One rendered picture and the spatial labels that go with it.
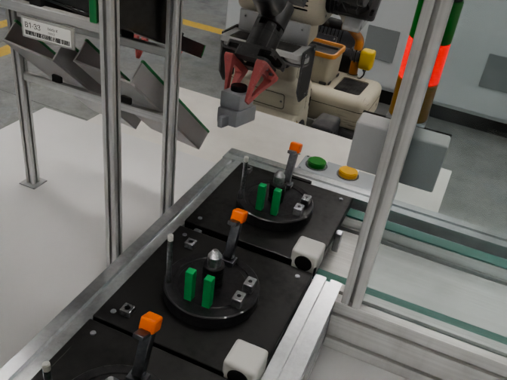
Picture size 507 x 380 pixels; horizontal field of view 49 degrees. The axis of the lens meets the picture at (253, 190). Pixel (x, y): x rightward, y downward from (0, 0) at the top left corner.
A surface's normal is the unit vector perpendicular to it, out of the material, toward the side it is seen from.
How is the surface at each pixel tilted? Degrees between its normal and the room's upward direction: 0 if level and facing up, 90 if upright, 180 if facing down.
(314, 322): 0
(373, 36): 90
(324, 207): 0
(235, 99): 86
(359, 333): 90
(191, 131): 90
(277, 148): 0
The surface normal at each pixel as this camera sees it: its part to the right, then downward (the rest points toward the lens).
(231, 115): -0.56, 0.32
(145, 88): 0.83, 0.38
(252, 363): 0.11, -0.84
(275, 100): -0.44, 0.56
